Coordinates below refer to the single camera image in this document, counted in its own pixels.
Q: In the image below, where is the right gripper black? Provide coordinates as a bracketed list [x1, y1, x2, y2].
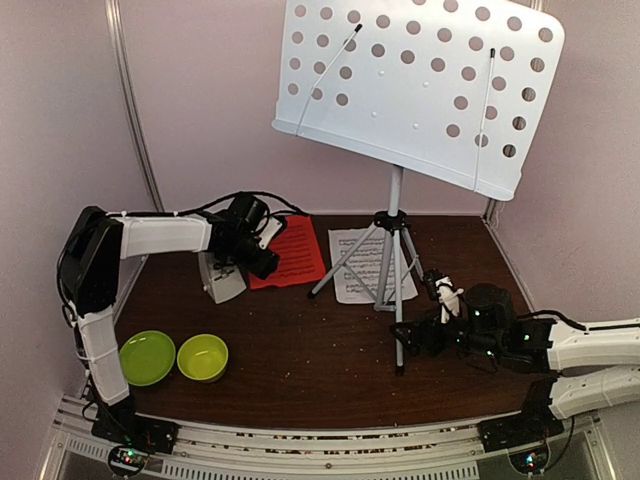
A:
[390, 305, 503, 361]

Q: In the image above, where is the grey metronome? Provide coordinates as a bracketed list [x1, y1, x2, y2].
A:
[198, 252, 247, 304]

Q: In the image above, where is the red sheet music page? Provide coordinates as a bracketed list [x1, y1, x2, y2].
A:
[249, 216, 326, 290]

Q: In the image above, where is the white perforated music stand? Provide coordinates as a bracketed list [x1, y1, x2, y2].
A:
[271, 0, 568, 377]

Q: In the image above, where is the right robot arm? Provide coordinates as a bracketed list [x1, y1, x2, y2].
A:
[389, 279, 639, 442]

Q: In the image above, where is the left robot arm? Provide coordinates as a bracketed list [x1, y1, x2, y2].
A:
[56, 192, 287, 444]

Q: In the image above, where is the white sheet music page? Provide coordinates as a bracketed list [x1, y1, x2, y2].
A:
[328, 228, 386, 304]

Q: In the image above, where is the yellow-green bowl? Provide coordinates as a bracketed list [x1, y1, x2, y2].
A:
[176, 334, 229, 383]

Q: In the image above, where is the green plate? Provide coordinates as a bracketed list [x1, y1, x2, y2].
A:
[119, 330, 176, 387]

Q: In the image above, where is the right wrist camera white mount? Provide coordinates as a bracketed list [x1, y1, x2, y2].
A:
[423, 269, 464, 324]

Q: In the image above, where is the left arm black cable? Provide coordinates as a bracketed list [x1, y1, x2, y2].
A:
[174, 189, 306, 226]

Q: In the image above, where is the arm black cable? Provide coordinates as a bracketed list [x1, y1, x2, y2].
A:
[174, 189, 306, 226]
[529, 308, 589, 334]

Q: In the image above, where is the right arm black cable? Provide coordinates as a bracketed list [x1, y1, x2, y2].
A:
[529, 308, 589, 334]

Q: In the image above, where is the right aluminium corner post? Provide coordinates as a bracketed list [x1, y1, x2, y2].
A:
[482, 199, 504, 229]

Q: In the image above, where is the aluminium corner post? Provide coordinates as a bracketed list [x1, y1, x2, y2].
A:
[104, 0, 165, 213]
[482, 199, 504, 229]

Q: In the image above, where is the aluminium front rail frame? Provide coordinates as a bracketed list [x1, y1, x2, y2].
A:
[38, 396, 616, 479]

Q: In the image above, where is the left aluminium corner post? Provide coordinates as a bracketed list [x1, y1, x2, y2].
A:
[104, 0, 165, 213]

